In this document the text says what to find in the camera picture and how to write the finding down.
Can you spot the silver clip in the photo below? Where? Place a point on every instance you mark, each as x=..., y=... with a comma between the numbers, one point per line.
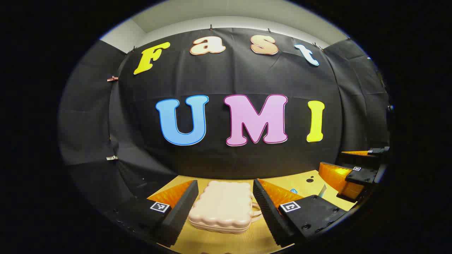
x=111, y=158

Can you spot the pink hard-shell suitcase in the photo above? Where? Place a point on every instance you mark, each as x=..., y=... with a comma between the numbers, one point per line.
x=222, y=206

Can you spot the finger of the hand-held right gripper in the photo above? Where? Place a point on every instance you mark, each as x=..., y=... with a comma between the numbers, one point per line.
x=374, y=152
x=360, y=175

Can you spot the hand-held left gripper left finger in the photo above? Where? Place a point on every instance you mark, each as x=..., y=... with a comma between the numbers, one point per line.
x=183, y=206

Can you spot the copper clip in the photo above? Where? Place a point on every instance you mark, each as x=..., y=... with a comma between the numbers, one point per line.
x=112, y=79

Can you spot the black backdrop cloth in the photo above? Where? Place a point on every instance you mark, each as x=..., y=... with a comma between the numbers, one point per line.
x=219, y=81

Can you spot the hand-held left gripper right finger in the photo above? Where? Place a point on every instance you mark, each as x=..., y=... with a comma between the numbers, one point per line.
x=265, y=208

